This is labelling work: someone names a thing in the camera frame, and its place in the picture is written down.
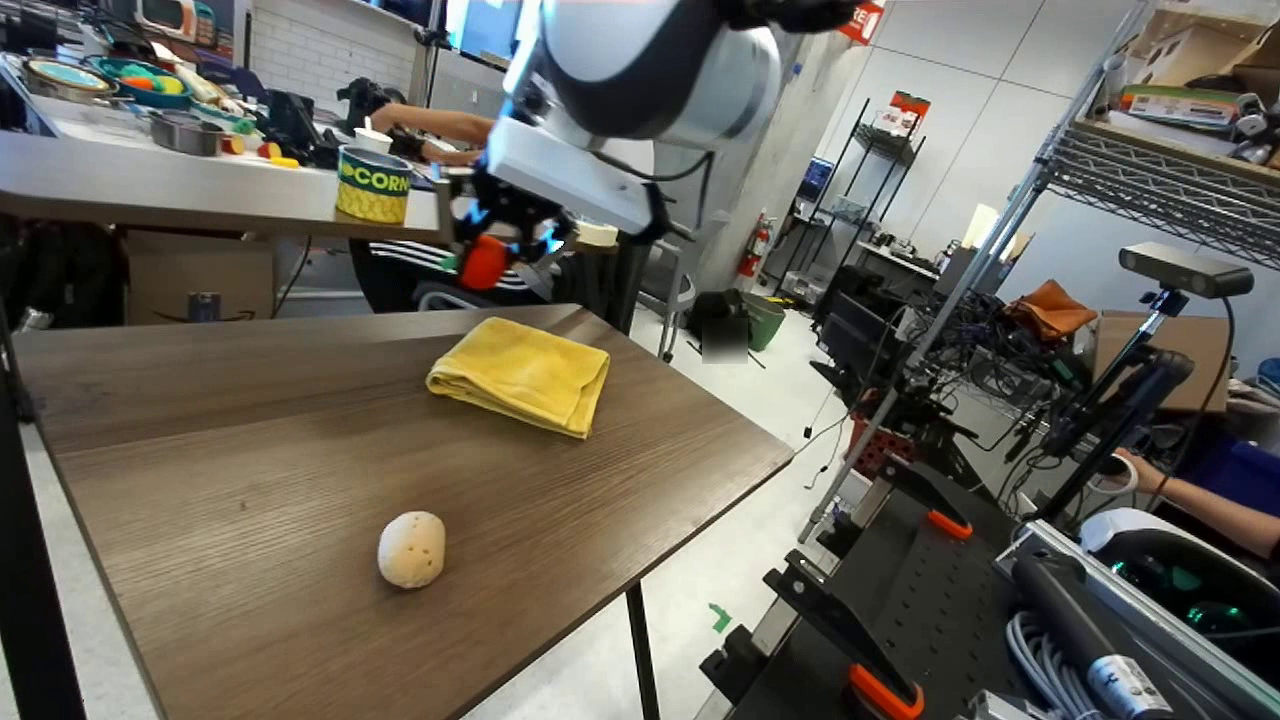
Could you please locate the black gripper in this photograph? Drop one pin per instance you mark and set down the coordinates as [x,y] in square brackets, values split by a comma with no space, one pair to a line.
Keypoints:
[530,231]

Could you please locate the yellow towel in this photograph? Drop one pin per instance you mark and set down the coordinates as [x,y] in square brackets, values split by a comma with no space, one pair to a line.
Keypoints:
[526,373]

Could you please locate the beige potato plushie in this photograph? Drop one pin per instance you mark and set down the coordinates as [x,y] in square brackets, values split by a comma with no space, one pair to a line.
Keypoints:
[414,548]

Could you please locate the red tomato plushie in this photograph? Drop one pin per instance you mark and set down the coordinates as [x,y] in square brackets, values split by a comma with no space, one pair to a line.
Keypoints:
[486,266]

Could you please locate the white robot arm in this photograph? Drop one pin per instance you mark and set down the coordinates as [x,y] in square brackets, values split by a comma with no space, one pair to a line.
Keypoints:
[693,73]

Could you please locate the yellow green can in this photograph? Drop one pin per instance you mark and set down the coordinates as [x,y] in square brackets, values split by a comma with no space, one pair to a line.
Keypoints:
[374,185]

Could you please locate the red fire extinguisher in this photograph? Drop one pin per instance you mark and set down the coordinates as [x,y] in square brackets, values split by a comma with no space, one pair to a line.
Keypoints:
[754,251]

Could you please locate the wooden table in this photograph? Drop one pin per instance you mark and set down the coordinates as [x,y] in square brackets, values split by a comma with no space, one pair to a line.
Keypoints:
[44,178]
[234,484]

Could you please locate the green tape floor marker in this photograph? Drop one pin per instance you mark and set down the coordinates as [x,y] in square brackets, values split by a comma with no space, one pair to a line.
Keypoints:
[721,618]

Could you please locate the orange black clamp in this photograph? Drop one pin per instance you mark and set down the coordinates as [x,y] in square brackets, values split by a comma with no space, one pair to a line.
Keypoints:
[864,664]
[949,526]

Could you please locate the black perforated mounting board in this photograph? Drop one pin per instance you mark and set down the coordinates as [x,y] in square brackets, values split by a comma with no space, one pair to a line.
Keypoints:
[934,606]

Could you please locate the black tripod pole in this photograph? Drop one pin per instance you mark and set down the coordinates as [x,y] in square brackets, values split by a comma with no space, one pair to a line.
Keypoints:
[970,280]

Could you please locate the black camera on stand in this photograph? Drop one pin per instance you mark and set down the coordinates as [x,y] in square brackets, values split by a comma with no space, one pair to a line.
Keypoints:
[1187,270]

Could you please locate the metal wire shelf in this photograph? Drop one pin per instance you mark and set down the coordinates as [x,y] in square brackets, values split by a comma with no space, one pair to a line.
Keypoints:
[1178,124]

